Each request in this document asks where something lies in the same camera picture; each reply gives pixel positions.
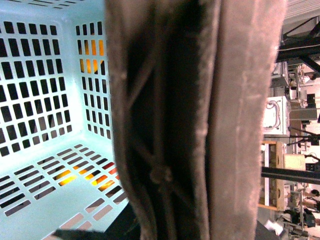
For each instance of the light blue plastic basket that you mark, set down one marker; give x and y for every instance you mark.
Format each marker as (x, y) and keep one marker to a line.
(57, 168)

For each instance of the brown plastic basket handle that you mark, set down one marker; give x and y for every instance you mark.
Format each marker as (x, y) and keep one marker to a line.
(189, 81)

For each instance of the cardboard box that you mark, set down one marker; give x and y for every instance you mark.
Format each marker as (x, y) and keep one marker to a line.
(277, 174)

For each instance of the white appliance box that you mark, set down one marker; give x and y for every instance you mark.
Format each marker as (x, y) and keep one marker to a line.
(276, 119)

